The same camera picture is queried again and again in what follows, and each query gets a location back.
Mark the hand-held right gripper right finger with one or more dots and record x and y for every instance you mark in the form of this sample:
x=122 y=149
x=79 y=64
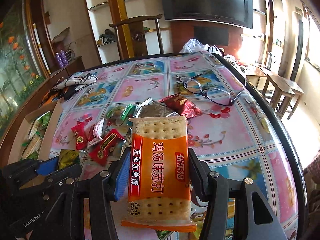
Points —
x=197 y=175

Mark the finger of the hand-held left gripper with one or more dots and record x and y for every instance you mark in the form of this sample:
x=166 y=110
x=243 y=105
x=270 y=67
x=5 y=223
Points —
x=67 y=173
x=47 y=166

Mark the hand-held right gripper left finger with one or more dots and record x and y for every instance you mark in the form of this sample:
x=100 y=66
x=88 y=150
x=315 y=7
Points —
x=121 y=177

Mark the gold and green snack packet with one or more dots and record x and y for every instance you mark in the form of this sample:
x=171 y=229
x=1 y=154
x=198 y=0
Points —
x=68 y=157

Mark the brown cardboard box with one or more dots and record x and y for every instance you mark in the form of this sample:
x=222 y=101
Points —
x=51 y=130

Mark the orange cracker packet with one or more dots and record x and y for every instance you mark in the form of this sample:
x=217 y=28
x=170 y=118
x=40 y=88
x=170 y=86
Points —
x=160 y=170

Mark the small red candy packet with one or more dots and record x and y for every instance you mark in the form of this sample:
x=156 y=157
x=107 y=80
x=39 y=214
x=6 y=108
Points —
x=80 y=136

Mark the silver foil snack packet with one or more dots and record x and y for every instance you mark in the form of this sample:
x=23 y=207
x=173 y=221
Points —
x=155 y=110

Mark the pile of assorted snack packets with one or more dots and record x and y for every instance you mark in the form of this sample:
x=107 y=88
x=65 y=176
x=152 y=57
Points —
x=33 y=145

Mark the red candy packet yellow label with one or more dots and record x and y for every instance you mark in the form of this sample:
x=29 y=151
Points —
x=105 y=146

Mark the silver candy wrapper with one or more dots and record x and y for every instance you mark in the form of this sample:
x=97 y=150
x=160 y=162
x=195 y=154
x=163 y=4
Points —
x=126 y=140

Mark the white and red candy packet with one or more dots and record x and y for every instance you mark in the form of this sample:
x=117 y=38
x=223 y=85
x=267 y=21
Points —
x=96 y=132

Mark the green candy packet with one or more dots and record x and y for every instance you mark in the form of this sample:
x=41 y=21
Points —
x=116 y=111
x=128 y=110

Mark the dark red snack packet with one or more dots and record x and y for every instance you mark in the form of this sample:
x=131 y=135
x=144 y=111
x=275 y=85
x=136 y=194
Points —
x=180 y=103

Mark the purple-framed eyeglasses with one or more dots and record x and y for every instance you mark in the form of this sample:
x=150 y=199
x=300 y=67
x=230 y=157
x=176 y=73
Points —
x=217 y=96

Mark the black and white patterned cloth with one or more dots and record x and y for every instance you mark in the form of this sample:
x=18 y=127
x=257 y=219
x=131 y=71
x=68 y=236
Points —
x=75 y=81

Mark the wooden side cabinet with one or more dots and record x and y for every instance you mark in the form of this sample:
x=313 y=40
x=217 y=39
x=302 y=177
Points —
x=75 y=66

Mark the floral glass panel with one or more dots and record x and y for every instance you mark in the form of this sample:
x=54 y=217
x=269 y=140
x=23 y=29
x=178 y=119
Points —
x=15 y=67

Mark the purple spray can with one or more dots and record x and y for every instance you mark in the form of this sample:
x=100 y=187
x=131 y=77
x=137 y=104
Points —
x=59 y=60
x=64 y=58

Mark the low wooden table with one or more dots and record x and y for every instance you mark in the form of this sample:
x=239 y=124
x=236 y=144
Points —
x=257 y=71

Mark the wooden stool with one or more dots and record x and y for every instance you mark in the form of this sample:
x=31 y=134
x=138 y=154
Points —
x=282 y=82

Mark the black and white bag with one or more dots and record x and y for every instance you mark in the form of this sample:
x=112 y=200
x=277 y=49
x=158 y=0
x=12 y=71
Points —
x=215 y=50

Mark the white plastic bag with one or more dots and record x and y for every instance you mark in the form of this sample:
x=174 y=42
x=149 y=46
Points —
x=193 y=45

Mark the dark crumpled bundle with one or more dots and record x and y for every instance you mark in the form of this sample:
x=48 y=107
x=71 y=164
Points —
x=107 y=38

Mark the wooden chair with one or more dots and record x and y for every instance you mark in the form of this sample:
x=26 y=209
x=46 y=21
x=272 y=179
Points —
x=137 y=35

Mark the black flat-screen television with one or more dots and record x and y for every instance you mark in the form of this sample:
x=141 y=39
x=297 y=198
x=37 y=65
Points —
x=207 y=0

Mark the black wall panel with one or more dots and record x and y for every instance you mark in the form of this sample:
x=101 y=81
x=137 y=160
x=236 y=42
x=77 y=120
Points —
x=211 y=36

